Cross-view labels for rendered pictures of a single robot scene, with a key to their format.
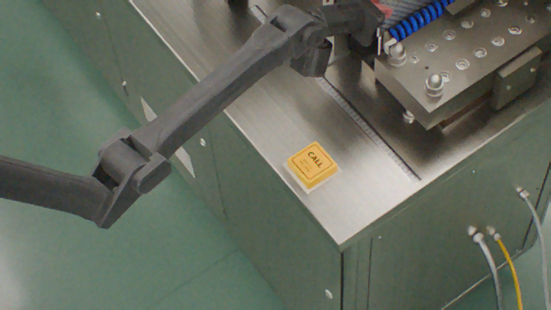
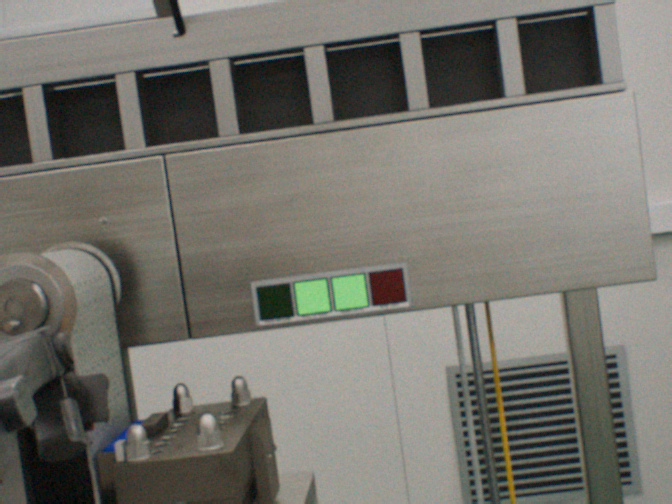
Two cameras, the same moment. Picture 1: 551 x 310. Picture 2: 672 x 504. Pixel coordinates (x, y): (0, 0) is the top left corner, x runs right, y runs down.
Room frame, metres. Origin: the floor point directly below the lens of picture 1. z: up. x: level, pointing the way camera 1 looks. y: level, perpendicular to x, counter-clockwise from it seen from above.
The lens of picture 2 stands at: (0.03, 0.91, 1.35)
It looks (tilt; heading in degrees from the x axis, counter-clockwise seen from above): 3 degrees down; 305
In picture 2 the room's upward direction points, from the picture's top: 8 degrees counter-clockwise
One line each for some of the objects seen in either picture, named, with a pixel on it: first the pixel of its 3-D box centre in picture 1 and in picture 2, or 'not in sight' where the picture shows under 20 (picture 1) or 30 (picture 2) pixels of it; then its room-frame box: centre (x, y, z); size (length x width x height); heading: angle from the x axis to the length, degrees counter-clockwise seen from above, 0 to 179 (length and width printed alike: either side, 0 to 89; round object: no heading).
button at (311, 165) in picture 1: (311, 165); not in sight; (1.05, -0.07, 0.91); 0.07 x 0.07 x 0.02; 31
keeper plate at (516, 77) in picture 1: (516, 79); (266, 460); (1.17, -0.48, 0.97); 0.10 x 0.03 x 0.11; 121
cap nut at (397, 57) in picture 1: (397, 52); (137, 441); (1.19, -0.25, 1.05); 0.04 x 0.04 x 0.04
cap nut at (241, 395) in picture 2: not in sight; (240, 389); (1.28, -0.58, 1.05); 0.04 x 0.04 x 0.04
